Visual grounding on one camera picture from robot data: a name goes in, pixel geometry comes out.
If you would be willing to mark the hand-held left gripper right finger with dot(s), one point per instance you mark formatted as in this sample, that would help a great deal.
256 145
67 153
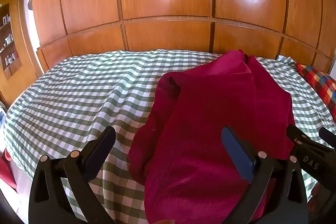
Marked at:
240 154

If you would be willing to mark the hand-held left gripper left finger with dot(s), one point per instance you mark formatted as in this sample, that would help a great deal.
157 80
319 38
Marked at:
98 153

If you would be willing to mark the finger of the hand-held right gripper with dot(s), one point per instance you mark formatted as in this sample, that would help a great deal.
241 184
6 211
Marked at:
295 133
328 136

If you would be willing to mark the magenta garment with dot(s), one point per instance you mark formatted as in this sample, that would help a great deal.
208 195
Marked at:
210 113

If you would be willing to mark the person's right hand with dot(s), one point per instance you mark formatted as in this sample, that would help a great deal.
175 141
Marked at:
316 192

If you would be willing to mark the multicoloured checked pillow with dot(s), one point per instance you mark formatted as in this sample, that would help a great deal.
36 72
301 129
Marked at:
321 85

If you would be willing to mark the green white checked bed sheet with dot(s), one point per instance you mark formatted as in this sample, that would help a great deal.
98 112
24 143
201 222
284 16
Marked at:
78 92

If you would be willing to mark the red cloth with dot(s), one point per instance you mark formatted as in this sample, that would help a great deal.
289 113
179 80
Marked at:
6 170

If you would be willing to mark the group of small bottles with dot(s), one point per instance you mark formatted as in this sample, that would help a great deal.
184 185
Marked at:
9 40

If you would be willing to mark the wooden wall shelf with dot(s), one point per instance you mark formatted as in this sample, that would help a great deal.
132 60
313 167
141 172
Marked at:
9 37

